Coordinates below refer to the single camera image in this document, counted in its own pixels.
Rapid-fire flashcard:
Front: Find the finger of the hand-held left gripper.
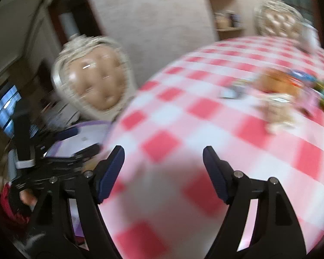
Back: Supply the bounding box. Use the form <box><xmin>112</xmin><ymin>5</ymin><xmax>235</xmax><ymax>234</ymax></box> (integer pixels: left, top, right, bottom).
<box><xmin>70</xmin><ymin>144</ymin><xmax>103</xmax><ymax>160</ymax></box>
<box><xmin>43</xmin><ymin>126</ymin><xmax>80</xmax><ymax>149</ymax></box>

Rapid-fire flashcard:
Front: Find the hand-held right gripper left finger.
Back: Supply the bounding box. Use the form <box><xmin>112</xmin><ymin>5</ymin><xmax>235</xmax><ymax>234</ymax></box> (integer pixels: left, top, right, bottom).
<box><xmin>27</xmin><ymin>145</ymin><xmax>125</xmax><ymax>259</ymax></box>

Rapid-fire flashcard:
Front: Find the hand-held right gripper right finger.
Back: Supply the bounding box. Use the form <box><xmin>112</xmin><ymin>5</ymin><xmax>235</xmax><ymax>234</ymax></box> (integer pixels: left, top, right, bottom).
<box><xmin>202</xmin><ymin>146</ymin><xmax>307</xmax><ymax>259</ymax></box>

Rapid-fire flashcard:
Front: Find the person's left hand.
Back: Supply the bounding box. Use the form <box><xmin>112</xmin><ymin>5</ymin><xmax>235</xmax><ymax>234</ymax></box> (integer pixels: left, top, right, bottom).
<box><xmin>9</xmin><ymin>190</ymin><xmax>38</xmax><ymax>218</ymax></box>

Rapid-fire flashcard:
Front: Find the white purple object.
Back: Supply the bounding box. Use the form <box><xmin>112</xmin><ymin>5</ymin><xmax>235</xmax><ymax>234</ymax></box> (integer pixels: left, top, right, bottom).
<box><xmin>47</xmin><ymin>121</ymin><xmax>112</xmax><ymax>159</ymax></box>

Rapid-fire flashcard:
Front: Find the beige tufted chair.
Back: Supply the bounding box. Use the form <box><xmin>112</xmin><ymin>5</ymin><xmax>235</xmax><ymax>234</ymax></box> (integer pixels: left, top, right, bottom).
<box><xmin>51</xmin><ymin>35</ymin><xmax>138</xmax><ymax>121</ymax></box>
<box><xmin>254</xmin><ymin>0</ymin><xmax>305</xmax><ymax>40</ymax></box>

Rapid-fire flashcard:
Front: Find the pink checked tablecloth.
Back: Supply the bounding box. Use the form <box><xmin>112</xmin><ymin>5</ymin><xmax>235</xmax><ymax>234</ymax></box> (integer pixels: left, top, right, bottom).
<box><xmin>97</xmin><ymin>35</ymin><xmax>324</xmax><ymax>259</ymax></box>

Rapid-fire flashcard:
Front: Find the yellow bread packet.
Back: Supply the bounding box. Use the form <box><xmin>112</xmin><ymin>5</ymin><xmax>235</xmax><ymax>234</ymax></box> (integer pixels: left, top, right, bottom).
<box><xmin>255</xmin><ymin>69</ymin><xmax>301</xmax><ymax>95</ymax></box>

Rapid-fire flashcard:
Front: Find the clear bag of food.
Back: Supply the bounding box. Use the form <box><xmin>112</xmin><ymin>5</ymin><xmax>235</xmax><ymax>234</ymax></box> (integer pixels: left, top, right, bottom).
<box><xmin>214</xmin><ymin>12</ymin><xmax>229</xmax><ymax>29</ymax></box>

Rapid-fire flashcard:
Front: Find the blue label jar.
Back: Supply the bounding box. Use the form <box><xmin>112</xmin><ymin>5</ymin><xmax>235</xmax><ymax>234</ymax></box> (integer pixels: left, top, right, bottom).
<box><xmin>228</xmin><ymin>10</ymin><xmax>240</xmax><ymax>28</ymax></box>

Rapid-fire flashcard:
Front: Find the white teapot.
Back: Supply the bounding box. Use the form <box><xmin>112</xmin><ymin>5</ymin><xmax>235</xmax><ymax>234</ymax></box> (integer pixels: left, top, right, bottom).
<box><xmin>302</xmin><ymin>24</ymin><xmax>321</xmax><ymax>54</ymax></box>

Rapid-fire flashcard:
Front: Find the wooden corner shelf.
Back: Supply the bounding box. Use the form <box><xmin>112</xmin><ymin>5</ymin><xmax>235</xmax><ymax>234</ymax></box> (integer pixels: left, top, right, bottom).
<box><xmin>205</xmin><ymin>0</ymin><xmax>246</xmax><ymax>40</ymax></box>

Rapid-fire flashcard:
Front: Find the black strap white tip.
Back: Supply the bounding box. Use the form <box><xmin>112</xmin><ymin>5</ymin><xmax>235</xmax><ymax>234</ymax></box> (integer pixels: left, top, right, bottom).
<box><xmin>13</xmin><ymin>110</ymin><xmax>36</xmax><ymax>168</ymax></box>

